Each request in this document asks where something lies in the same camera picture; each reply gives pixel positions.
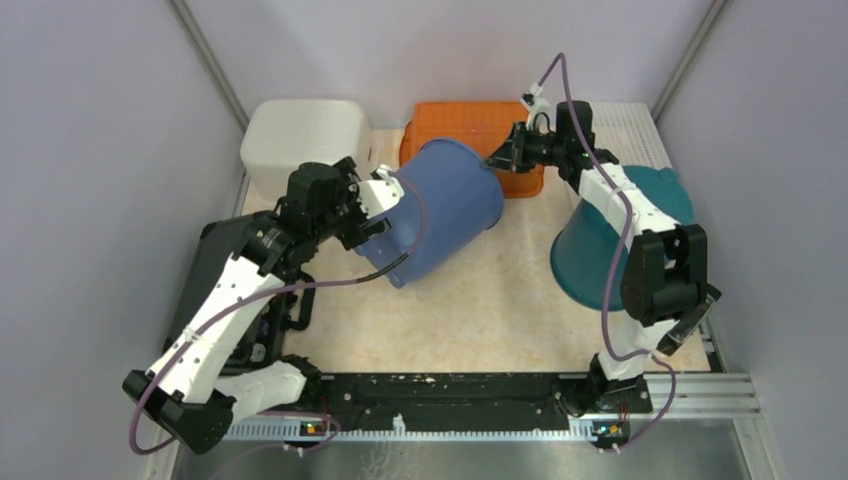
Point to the orange plastic tub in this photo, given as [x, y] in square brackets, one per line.
[481, 125]

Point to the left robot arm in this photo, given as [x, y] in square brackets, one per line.
[185, 392]

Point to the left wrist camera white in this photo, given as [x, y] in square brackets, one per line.
[381, 193]

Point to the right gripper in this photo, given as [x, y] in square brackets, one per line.
[512, 156]

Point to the black case on left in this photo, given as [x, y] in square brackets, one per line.
[262, 342]

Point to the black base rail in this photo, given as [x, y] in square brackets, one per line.
[467, 402]

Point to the small black clear box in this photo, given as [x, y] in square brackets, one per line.
[688, 323]

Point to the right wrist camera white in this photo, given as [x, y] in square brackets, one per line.
[538, 108]

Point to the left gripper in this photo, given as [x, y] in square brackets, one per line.
[359, 231]

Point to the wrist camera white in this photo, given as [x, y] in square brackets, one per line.
[381, 193]
[538, 108]

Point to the white perforated basket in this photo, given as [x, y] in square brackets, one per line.
[629, 132]

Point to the translucent white plastic tub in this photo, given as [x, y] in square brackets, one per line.
[284, 133]

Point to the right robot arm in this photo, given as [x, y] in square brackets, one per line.
[656, 287]

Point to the blue bucket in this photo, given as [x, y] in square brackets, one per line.
[456, 198]

